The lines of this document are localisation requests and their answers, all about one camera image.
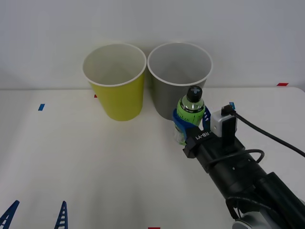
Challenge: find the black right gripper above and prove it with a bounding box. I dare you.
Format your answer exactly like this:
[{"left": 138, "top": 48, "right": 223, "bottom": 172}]
[{"left": 172, "top": 107, "right": 246, "bottom": 173}]

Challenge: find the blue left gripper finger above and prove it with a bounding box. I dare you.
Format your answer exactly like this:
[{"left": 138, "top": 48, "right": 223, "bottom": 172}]
[
  {"left": 0, "top": 200, "right": 20, "bottom": 229},
  {"left": 53, "top": 200, "right": 70, "bottom": 229}
]

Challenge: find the green bottle with black cap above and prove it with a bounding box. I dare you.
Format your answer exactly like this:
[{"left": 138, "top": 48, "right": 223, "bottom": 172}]
[{"left": 173, "top": 85, "right": 206, "bottom": 146}]

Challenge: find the grey plastic bin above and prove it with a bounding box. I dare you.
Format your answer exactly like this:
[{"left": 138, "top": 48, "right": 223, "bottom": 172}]
[{"left": 147, "top": 42, "right": 213, "bottom": 121}]

